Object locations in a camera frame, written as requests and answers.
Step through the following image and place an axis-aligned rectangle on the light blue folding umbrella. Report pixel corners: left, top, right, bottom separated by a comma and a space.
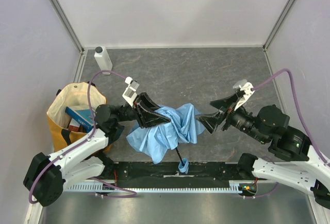
126, 103, 205, 164

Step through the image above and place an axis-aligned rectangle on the white plastic bottle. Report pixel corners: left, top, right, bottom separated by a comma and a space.
94, 46, 113, 75

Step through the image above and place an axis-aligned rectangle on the left aluminium corner post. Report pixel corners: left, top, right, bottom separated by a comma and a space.
36, 0, 85, 53

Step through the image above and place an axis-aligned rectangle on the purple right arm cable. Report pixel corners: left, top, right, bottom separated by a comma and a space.
239, 68, 330, 200

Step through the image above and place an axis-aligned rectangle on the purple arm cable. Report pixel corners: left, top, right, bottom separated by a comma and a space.
28, 70, 137, 204
239, 68, 330, 200

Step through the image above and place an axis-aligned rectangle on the aluminium corner post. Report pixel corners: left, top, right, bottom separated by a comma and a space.
262, 0, 310, 49
36, 0, 85, 53

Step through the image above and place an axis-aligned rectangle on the red box in bag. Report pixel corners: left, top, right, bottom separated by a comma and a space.
68, 119, 86, 133

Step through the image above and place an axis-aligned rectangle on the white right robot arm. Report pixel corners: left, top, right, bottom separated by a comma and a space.
195, 90, 329, 209

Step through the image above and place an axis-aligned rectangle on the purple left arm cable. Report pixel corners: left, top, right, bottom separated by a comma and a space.
28, 70, 137, 204

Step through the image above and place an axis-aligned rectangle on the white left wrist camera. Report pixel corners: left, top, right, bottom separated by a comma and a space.
122, 77, 140, 107

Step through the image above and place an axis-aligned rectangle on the yellow canvas tote bag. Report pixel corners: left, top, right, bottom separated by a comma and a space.
46, 81, 116, 155

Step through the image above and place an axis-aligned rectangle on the blue book in bag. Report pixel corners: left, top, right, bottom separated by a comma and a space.
65, 105, 95, 133

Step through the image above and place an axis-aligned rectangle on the slotted cable duct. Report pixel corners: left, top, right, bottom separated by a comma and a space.
65, 181, 242, 193

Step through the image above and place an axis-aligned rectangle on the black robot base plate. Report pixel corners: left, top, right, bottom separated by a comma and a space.
100, 162, 255, 181

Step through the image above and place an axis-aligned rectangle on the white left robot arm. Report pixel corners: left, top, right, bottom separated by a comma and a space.
23, 92, 171, 206

